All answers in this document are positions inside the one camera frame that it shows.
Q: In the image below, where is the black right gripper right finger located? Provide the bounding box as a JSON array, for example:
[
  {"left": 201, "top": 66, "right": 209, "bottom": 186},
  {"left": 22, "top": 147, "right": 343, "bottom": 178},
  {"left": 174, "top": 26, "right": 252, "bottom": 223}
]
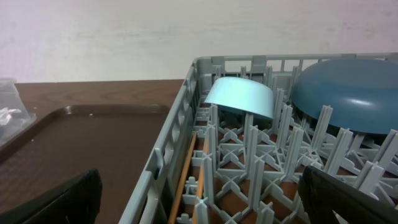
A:
[{"left": 297, "top": 166, "right": 397, "bottom": 224}]

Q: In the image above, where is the grey dishwasher rack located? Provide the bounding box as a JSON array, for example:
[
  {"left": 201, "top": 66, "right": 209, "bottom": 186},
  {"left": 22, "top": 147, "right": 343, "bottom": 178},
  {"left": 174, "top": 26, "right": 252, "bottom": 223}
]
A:
[{"left": 120, "top": 53, "right": 397, "bottom": 223}]

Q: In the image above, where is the dark blue bowl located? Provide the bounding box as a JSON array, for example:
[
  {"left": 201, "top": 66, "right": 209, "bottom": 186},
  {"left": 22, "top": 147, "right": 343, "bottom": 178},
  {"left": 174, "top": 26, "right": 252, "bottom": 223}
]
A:
[{"left": 292, "top": 59, "right": 397, "bottom": 134}]

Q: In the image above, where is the brown serving tray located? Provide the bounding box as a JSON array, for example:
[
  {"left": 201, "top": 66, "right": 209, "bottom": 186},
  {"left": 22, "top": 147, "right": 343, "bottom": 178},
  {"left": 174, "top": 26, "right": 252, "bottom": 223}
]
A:
[{"left": 1, "top": 105, "right": 169, "bottom": 223}]

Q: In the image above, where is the white tissue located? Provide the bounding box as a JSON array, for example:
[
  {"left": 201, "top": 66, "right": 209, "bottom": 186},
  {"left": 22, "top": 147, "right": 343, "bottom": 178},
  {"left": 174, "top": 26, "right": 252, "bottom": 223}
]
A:
[{"left": 0, "top": 107, "right": 21, "bottom": 126}]

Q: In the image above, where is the clear plastic bin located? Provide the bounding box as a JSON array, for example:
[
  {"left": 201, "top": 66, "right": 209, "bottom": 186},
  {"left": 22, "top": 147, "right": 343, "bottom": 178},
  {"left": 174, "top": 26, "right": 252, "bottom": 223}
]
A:
[{"left": 0, "top": 78, "right": 36, "bottom": 146}]

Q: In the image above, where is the wooden chopstick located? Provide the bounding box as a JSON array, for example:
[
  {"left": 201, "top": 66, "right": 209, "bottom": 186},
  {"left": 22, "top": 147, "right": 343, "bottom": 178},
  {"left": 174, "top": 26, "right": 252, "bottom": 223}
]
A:
[
  {"left": 167, "top": 133, "right": 197, "bottom": 224},
  {"left": 192, "top": 140, "right": 208, "bottom": 224}
]

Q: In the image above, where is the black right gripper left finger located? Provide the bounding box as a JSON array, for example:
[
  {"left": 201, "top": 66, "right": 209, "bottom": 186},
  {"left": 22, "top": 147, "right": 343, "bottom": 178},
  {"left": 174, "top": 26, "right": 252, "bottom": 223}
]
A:
[{"left": 1, "top": 169, "right": 103, "bottom": 224}]

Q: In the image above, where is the light blue bowl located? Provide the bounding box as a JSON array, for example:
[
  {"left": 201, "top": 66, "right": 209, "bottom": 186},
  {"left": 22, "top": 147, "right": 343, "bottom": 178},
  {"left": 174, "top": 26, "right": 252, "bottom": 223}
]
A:
[{"left": 205, "top": 77, "right": 274, "bottom": 119}]

